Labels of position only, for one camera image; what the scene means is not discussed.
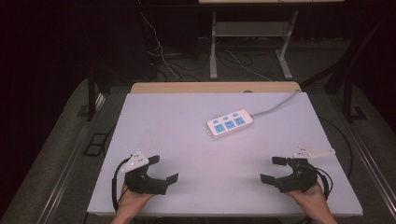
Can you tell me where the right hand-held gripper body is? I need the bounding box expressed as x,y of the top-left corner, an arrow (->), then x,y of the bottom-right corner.
275,145 -> 336,194

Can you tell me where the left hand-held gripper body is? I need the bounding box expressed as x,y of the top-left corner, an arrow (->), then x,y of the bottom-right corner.
120,149 -> 168,196

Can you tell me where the person's left hand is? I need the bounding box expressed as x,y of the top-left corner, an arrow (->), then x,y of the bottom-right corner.
119,182 -> 156,217

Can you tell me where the person's right hand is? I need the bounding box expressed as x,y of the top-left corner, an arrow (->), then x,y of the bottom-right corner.
284,182 -> 329,217

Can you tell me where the white and blue power strip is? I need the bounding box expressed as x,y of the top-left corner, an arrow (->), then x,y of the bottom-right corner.
205,108 -> 254,140

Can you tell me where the black metal stand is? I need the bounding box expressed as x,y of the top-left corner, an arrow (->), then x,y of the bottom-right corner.
341,78 -> 369,123

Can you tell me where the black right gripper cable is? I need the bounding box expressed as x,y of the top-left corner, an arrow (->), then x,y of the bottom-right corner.
315,167 -> 333,201

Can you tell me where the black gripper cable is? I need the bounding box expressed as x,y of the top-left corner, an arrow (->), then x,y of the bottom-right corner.
315,167 -> 333,201
111,157 -> 131,213

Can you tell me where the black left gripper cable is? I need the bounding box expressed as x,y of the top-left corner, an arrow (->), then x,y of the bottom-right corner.
111,157 -> 131,213

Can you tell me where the grey power strip cable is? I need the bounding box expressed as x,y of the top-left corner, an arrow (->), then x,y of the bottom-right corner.
249,90 -> 302,119

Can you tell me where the black floor cable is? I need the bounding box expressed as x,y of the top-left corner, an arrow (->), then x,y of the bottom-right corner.
317,115 -> 355,181

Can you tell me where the black floor bracket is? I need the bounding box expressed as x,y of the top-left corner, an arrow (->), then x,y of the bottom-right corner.
82,133 -> 110,157

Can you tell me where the aluminium floor rail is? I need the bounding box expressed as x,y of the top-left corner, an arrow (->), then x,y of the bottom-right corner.
36,92 -> 107,224
344,119 -> 396,220

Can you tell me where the white floor cable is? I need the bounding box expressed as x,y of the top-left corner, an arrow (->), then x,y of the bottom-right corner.
138,10 -> 185,82

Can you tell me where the grey metal desk frame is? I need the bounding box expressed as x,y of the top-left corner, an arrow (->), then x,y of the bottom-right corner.
208,9 -> 300,81

